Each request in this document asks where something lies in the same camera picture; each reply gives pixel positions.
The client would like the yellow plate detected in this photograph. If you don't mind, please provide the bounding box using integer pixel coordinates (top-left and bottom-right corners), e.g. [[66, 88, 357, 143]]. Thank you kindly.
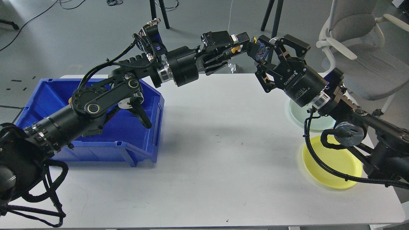
[[302, 136, 363, 189]]

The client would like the blue plastic bin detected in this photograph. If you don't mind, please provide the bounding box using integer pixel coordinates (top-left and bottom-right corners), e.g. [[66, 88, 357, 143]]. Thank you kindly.
[[16, 78, 165, 166]]

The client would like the yellow push button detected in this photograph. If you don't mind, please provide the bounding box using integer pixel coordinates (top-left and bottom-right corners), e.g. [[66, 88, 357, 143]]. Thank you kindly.
[[231, 35, 273, 61]]

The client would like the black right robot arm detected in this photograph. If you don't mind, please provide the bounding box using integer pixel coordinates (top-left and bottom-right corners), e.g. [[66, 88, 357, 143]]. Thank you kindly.
[[249, 35, 408, 189]]

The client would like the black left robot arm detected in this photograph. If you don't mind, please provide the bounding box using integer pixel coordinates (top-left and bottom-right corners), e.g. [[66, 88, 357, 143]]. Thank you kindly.
[[1, 18, 257, 227]]

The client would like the pale green plate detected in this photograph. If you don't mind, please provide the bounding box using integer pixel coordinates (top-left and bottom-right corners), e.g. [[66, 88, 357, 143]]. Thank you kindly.
[[289, 100, 336, 132]]

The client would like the black stand leg right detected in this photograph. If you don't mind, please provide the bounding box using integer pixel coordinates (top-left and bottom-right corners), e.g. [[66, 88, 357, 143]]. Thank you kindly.
[[260, 0, 284, 63]]

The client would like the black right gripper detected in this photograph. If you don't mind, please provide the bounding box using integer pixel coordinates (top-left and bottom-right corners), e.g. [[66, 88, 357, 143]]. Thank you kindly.
[[255, 34, 327, 107]]

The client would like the black floor cable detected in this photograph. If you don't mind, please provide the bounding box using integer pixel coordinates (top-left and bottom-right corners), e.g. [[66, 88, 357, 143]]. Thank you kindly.
[[0, 0, 87, 52]]

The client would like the white power adapter cable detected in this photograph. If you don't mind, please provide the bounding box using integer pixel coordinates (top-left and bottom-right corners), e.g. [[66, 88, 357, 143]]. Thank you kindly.
[[224, 0, 245, 74]]

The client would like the black stand leg left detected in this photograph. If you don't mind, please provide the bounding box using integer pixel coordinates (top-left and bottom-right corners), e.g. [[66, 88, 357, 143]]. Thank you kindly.
[[149, 0, 170, 30]]

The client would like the black stand leg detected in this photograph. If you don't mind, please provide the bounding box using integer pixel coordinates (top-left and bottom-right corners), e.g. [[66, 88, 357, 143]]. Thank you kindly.
[[260, 0, 284, 63], [149, 0, 170, 30]]

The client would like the grey office chair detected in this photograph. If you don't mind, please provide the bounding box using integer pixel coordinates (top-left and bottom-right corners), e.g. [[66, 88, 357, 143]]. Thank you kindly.
[[316, 0, 408, 116]]

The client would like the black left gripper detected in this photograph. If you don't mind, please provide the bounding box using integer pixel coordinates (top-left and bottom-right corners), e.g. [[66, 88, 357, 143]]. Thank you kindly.
[[165, 31, 250, 87]]

